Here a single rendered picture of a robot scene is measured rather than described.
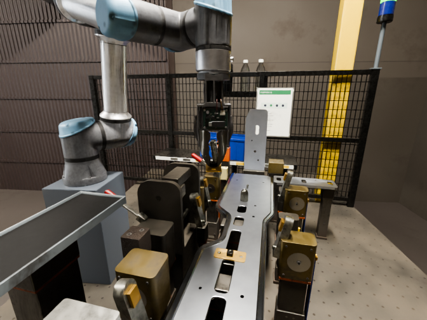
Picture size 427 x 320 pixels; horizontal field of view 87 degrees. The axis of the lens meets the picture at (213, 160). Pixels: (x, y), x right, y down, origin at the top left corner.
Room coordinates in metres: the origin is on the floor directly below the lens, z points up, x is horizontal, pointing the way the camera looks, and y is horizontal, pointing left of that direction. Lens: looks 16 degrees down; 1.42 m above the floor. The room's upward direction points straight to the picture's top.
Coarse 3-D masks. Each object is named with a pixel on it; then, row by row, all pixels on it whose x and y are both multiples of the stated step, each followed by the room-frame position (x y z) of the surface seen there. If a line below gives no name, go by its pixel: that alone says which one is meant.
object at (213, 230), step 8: (208, 176) 0.98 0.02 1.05; (208, 184) 0.98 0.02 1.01; (216, 184) 0.97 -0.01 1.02; (216, 192) 0.97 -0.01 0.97; (216, 200) 0.97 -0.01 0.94; (208, 208) 0.98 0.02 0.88; (208, 216) 0.98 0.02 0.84; (216, 216) 0.98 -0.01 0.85; (208, 224) 0.98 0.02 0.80; (216, 224) 0.97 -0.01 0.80; (208, 232) 0.98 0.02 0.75; (216, 232) 0.97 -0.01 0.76; (208, 240) 0.98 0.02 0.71
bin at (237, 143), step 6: (210, 132) 1.56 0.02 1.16; (210, 138) 1.38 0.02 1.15; (216, 138) 1.37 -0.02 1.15; (234, 138) 1.49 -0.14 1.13; (240, 138) 1.47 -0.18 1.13; (234, 144) 1.32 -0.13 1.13; (240, 144) 1.31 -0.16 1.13; (210, 150) 1.39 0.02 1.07; (234, 150) 1.32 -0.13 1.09; (240, 150) 1.31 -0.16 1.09; (210, 156) 1.39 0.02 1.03; (234, 156) 1.32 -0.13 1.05; (240, 156) 1.31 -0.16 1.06
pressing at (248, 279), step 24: (240, 192) 0.91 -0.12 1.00; (264, 192) 0.91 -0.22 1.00; (240, 216) 0.72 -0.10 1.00; (264, 216) 0.72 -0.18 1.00; (216, 240) 0.57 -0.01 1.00; (240, 240) 0.58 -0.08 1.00; (264, 240) 0.58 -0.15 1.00; (192, 264) 0.47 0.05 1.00; (216, 264) 0.48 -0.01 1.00; (240, 264) 0.48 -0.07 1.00; (264, 264) 0.48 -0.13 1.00; (192, 288) 0.40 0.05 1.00; (240, 288) 0.40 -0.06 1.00; (264, 288) 0.41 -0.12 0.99; (168, 312) 0.34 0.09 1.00; (192, 312) 0.35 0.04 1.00; (240, 312) 0.35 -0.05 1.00
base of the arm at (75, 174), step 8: (64, 160) 0.78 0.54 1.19; (72, 160) 0.76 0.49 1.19; (80, 160) 0.77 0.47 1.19; (88, 160) 0.78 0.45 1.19; (96, 160) 0.81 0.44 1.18; (64, 168) 0.78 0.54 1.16; (72, 168) 0.76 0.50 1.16; (80, 168) 0.76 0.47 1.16; (88, 168) 0.78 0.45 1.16; (96, 168) 0.79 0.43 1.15; (104, 168) 0.84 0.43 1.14; (64, 176) 0.79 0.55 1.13; (72, 176) 0.75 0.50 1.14; (80, 176) 0.75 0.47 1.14; (88, 176) 0.77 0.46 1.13; (96, 176) 0.78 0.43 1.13; (104, 176) 0.81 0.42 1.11; (64, 184) 0.76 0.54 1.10; (72, 184) 0.74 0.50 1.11; (80, 184) 0.75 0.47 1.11; (88, 184) 0.76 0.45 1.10
